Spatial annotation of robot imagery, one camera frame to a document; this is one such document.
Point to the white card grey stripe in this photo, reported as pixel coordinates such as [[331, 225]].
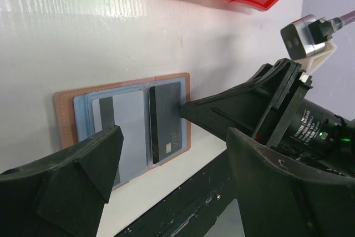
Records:
[[127, 111]]

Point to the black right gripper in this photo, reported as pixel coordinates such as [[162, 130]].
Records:
[[271, 108]]

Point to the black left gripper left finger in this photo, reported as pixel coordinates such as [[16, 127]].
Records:
[[64, 193]]

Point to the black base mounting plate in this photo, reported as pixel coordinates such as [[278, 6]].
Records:
[[192, 208]]

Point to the brown leather card holder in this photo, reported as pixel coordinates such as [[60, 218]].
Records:
[[75, 113]]

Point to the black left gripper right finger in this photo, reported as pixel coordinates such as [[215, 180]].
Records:
[[279, 196]]

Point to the dark grey VIP card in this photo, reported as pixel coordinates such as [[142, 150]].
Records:
[[165, 121]]

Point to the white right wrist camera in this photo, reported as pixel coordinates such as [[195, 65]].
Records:
[[301, 46]]

